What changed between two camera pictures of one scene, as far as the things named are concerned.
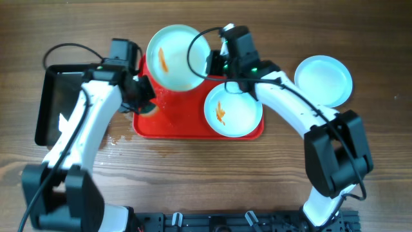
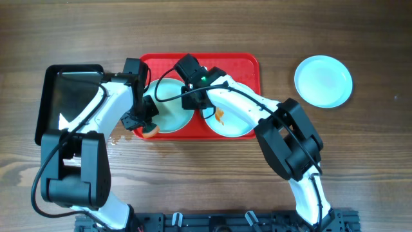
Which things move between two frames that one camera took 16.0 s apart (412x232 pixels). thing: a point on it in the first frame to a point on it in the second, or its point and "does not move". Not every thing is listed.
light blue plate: [176, 57] to [172, 116]
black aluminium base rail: [346, 222] does not move
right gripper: [212, 62] to [188, 104]
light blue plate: [326, 79] does not move
